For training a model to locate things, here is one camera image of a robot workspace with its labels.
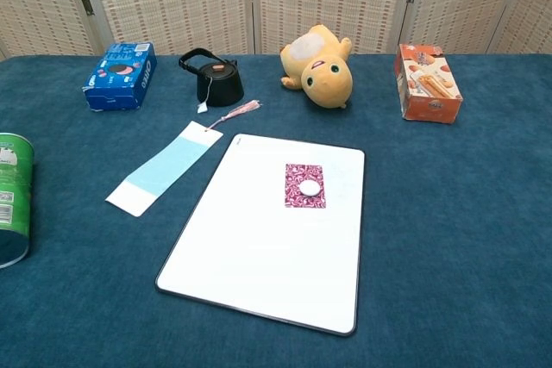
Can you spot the black teapot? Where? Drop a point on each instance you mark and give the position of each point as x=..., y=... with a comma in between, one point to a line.
x=220, y=83

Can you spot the blue Oreo cookie box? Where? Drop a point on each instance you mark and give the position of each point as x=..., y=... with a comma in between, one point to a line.
x=118, y=83

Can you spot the blue white tasselled bookmark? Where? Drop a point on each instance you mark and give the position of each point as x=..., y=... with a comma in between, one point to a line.
x=164, y=170

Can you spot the orange biscuit box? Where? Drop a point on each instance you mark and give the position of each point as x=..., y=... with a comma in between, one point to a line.
x=427, y=88

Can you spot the green chip can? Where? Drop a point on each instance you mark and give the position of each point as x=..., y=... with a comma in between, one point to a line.
x=15, y=195

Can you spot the white rectangular board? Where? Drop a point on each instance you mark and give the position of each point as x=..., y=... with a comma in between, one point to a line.
x=259, y=256

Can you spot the blue tablecloth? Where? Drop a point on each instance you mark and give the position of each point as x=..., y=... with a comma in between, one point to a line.
x=431, y=213

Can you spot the white paper tea tag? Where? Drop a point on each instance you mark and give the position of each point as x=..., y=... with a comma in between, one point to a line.
x=203, y=107

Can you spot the woven folding screen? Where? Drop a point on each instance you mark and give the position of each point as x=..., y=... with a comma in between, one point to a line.
x=172, y=6

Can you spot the pink glitter card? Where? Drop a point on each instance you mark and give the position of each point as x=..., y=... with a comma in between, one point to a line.
x=295, y=174

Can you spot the yellow plush duck toy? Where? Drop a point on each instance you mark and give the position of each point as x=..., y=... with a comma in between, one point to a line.
x=325, y=79

